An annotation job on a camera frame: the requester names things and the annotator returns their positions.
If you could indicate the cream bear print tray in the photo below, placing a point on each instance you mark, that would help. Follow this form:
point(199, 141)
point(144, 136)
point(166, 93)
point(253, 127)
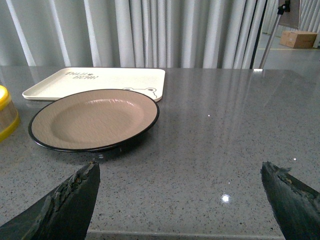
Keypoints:
point(72, 80)

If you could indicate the grey pleated curtain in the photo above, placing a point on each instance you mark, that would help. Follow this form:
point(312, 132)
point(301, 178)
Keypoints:
point(133, 33)

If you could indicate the yellow rimmed wooden steamer basket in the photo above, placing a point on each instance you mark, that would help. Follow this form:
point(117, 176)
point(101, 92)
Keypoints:
point(9, 116)

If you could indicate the metal stand pole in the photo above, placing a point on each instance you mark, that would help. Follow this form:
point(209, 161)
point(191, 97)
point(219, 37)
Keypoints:
point(280, 11)

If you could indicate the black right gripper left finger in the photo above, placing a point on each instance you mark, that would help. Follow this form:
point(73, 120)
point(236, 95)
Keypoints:
point(63, 214)

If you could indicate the beige plate with black rim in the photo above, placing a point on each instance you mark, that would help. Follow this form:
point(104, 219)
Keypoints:
point(93, 120)

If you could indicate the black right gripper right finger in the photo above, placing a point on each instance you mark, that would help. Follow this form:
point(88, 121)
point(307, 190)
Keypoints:
point(295, 205)

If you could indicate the cardboard box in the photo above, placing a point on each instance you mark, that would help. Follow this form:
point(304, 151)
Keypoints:
point(298, 39)

